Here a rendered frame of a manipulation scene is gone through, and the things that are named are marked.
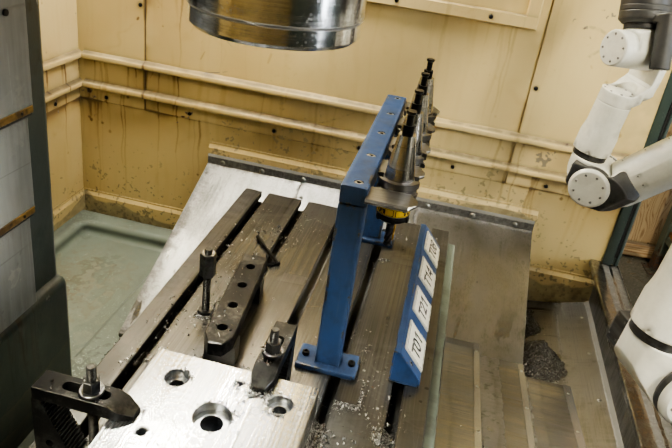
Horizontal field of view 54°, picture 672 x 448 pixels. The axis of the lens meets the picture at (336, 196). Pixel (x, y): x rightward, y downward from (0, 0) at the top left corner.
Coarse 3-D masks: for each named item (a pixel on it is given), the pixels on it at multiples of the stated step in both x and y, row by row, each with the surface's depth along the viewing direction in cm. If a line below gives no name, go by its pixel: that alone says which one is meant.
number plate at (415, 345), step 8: (408, 328) 109; (416, 328) 111; (408, 336) 107; (416, 336) 110; (408, 344) 105; (416, 344) 108; (424, 344) 111; (408, 352) 104; (416, 352) 107; (424, 352) 109; (416, 360) 105
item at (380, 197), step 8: (376, 192) 93; (384, 192) 93; (392, 192) 94; (400, 192) 94; (368, 200) 90; (376, 200) 91; (384, 200) 91; (392, 200) 91; (400, 200) 92; (408, 200) 92; (416, 200) 93; (392, 208) 90; (400, 208) 90; (408, 208) 90
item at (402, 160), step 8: (400, 136) 93; (408, 136) 93; (400, 144) 93; (408, 144) 93; (392, 152) 95; (400, 152) 93; (408, 152) 93; (392, 160) 94; (400, 160) 94; (408, 160) 94; (392, 168) 95; (400, 168) 94; (408, 168) 94; (392, 176) 95; (400, 176) 94; (408, 176) 95
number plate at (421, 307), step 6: (420, 294) 120; (414, 300) 116; (420, 300) 118; (426, 300) 121; (414, 306) 115; (420, 306) 117; (426, 306) 120; (414, 312) 114; (420, 312) 116; (426, 312) 118; (420, 318) 115; (426, 318) 117; (426, 324) 116; (426, 330) 115
